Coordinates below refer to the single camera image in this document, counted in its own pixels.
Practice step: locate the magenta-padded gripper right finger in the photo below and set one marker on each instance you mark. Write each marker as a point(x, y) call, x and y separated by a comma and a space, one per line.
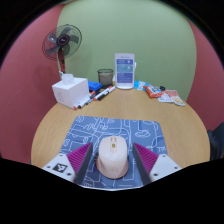
point(146, 160)

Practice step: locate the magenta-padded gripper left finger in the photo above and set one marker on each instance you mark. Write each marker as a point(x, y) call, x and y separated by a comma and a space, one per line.
point(78, 159)

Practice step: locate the white computer mouse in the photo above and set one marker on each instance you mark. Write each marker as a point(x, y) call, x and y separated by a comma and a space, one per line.
point(112, 156)

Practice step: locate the blue patterned mouse pad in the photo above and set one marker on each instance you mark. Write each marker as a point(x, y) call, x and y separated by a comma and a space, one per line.
point(100, 128)

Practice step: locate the red-capped whiteboard marker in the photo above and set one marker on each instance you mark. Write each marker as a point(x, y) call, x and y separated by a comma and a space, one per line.
point(104, 93)
point(83, 101)

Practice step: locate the black-capped whiteboard marker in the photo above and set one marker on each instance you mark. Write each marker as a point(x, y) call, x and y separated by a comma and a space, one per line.
point(95, 95)

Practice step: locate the white and orange snack packet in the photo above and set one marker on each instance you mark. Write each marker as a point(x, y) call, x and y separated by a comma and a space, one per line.
point(170, 96)

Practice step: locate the white tissue box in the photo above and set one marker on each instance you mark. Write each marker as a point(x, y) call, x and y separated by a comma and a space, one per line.
point(71, 91)

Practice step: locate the small black object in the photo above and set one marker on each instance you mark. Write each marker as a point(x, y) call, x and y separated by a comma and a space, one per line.
point(162, 88)

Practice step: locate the blue whiteboard eraser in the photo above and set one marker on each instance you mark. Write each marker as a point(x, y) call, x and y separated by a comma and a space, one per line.
point(94, 86)

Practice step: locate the dark mesh pen cup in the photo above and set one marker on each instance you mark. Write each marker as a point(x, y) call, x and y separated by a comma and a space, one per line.
point(105, 78)

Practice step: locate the white and blue sign stand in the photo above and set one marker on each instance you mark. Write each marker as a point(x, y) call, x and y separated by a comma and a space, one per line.
point(124, 69)

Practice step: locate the black standing fan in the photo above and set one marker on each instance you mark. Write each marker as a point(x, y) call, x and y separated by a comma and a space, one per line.
point(62, 40)

